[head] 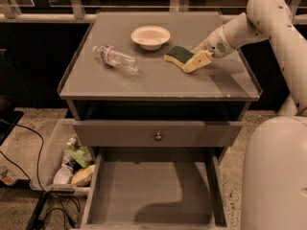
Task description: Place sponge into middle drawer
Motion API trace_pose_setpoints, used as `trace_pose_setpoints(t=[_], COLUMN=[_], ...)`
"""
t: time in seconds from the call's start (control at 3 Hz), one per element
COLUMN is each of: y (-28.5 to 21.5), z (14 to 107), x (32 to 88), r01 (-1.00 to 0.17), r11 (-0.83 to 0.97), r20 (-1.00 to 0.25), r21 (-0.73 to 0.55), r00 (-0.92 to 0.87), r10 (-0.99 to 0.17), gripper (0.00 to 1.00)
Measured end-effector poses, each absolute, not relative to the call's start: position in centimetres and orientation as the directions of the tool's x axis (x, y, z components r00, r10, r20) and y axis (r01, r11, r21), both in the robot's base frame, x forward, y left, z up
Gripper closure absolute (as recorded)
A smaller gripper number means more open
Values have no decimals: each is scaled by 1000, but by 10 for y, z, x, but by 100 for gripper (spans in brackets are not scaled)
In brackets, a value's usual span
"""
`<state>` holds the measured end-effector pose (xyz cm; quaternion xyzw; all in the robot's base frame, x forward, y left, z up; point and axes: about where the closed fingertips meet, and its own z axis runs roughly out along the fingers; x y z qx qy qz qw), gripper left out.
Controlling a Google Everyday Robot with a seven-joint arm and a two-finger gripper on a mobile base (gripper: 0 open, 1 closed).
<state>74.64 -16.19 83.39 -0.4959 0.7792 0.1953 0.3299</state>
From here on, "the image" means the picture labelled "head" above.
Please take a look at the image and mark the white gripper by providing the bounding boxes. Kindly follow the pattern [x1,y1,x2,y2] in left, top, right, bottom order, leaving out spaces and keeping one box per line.
[182,26,235,73]

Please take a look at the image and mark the green yellow sponge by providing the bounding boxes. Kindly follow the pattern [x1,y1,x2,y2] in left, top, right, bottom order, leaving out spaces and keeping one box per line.
[163,46,194,68]

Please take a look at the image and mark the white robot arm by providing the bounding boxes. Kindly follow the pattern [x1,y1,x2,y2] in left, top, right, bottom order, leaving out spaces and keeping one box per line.
[193,0,307,230]

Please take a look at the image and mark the grey drawer cabinet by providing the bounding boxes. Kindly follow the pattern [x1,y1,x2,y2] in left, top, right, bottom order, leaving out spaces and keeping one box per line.
[59,11,261,153]

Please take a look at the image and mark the grey top drawer with knob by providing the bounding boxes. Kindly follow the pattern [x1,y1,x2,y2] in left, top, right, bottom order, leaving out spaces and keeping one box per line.
[73,120,243,148]

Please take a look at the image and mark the open grey middle drawer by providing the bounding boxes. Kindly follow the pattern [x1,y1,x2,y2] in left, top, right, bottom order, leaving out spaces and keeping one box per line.
[81,155,231,230]

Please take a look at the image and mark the white paper bowl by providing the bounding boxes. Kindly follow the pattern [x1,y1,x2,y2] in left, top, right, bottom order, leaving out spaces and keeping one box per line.
[130,26,171,51]

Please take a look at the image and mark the clear plastic water bottle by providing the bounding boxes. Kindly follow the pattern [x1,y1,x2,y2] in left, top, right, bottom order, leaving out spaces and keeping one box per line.
[92,44,138,76]

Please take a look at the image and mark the green snack bag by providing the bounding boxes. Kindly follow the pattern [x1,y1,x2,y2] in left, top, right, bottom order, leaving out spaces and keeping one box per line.
[67,146,92,169]

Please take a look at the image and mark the yellow bag in bin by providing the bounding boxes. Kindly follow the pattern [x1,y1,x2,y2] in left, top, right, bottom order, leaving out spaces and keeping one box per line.
[71,165,95,187]

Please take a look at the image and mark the white bowl in bin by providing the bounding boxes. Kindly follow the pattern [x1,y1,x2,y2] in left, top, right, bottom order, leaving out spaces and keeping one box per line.
[53,168,73,184]

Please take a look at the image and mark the metal window railing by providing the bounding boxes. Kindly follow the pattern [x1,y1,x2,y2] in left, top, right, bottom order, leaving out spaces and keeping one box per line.
[0,0,307,25]

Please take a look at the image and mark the black device at left edge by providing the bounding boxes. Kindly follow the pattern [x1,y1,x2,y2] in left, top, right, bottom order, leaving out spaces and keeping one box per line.
[0,95,23,146]

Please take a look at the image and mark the small can on floor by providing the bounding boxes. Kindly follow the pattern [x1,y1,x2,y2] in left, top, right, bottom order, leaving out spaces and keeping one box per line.
[0,166,17,186]

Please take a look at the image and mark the black cable on floor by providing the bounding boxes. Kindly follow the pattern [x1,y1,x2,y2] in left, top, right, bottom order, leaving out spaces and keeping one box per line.
[0,118,82,230]

